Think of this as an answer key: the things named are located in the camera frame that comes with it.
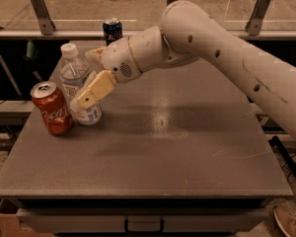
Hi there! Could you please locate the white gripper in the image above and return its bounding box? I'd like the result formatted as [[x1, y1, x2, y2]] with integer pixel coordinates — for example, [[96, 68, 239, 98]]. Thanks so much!
[[69, 38, 142, 111]]

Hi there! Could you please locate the clear plastic water bottle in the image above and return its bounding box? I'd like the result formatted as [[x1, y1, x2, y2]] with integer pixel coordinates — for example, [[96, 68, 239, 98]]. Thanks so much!
[[59, 42, 102, 125]]

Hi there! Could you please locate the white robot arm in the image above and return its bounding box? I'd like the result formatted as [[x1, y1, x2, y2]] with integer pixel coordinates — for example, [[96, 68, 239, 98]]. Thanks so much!
[[70, 1, 296, 140]]

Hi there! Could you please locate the blue soda can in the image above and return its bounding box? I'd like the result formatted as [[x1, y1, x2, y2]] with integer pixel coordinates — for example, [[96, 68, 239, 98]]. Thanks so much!
[[103, 18, 122, 44]]

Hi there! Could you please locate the red coke can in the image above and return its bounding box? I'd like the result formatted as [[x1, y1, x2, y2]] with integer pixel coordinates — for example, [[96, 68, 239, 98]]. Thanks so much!
[[31, 81, 73, 135]]

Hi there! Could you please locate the cardboard box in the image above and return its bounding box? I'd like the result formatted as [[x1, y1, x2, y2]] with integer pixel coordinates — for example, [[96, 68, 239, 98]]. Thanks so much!
[[0, 199, 54, 237]]

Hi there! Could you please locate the left metal bracket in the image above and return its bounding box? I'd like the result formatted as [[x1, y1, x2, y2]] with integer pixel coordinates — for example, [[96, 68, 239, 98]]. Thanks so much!
[[30, 0, 55, 36]]

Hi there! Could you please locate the right metal bracket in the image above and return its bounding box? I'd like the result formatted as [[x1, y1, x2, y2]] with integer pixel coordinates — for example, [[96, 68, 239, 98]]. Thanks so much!
[[245, 0, 271, 36]]

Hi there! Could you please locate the grey drawer with handle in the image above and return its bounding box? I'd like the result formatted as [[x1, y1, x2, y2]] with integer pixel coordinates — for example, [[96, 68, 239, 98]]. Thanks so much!
[[17, 208, 267, 234]]

